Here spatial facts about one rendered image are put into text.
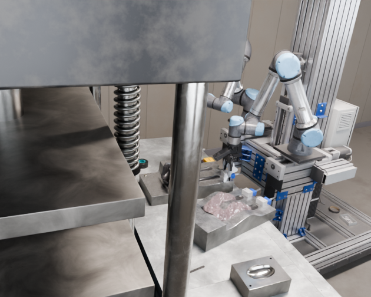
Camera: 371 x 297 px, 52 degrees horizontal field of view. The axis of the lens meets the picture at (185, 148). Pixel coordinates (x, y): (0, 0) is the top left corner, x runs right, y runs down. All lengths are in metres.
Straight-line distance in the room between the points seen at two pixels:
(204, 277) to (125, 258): 0.73
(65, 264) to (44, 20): 0.65
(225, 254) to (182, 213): 1.07
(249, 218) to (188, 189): 1.22
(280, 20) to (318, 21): 2.21
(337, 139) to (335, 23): 0.79
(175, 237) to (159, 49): 0.40
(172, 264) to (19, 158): 0.44
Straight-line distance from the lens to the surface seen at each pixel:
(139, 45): 0.56
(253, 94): 2.61
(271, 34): 4.58
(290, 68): 2.01
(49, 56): 0.55
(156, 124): 4.03
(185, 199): 0.75
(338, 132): 2.75
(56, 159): 0.95
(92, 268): 1.00
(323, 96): 2.58
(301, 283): 1.78
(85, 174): 0.88
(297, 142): 2.32
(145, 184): 2.17
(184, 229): 0.79
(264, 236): 1.98
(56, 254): 1.05
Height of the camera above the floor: 1.96
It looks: 25 degrees down
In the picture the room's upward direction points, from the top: 5 degrees clockwise
